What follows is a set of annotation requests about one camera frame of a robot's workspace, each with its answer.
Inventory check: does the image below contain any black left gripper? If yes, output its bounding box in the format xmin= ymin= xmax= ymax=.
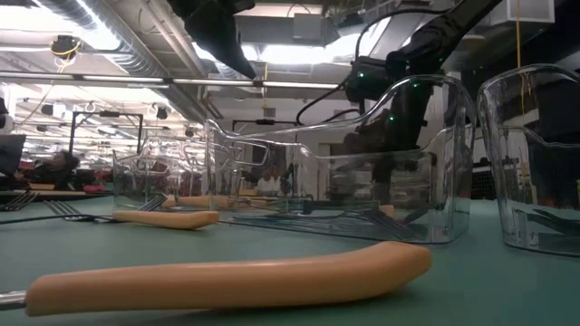
xmin=168 ymin=0 xmax=257 ymax=79

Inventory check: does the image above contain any clear plastic bin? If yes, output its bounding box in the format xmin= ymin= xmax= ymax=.
xmin=111 ymin=134 xmax=273 ymax=214
xmin=476 ymin=62 xmax=580 ymax=259
xmin=204 ymin=74 xmax=478 ymax=245

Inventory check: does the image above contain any black fork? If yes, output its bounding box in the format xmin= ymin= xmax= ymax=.
xmin=529 ymin=206 xmax=580 ymax=227
xmin=0 ymin=191 xmax=41 ymax=213
xmin=514 ymin=208 xmax=580 ymax=236

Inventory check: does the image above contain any grey ceiling box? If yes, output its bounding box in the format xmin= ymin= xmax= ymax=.
xmin=292 ymin=12 xmax=325 ymax=46

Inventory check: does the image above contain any long ceiling light strip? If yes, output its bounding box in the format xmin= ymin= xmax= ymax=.
xmin=0 ymin=71 xmax=341 ymax=91

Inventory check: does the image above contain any person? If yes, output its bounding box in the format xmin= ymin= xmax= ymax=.
xmin=24 ymin=149 xmax=82 ymax=186
xmin=256 ymin=162 xmax=285 ymax=197

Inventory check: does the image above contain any white ceiling unit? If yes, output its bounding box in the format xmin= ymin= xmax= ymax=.
xmin=491 ymin=0 xmax=556 ymax=24

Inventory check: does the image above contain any green table mat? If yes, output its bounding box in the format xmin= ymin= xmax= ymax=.
xmin=0 ymin=194 xmax=580 ymax=326

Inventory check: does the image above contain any black monitor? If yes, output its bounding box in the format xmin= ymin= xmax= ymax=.
xmin=0 ymin=133 xmax=27 ymax=178

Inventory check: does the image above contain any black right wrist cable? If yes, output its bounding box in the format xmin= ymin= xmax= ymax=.
xmin=295 ymin=6 xmax=450 ymax=127

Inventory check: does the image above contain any silver ventilation duct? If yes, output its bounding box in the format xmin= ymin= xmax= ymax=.
xmin=35 ymin=0 xmax=223 ymax=123

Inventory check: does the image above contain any black rig frame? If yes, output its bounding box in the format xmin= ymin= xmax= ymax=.
xmin=231 ymin=118 xmax=299 ymax=133
xmin=67 ymin=110 xmax=145 ymax=191

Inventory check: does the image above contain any yellow cable reel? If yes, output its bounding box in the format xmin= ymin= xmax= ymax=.
xmin=49 ymin=34 xmax=82 ymax=60

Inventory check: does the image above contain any black wire rack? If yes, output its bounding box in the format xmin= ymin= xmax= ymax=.
xmin=470 ymin=169 xmax=498 ymax=201

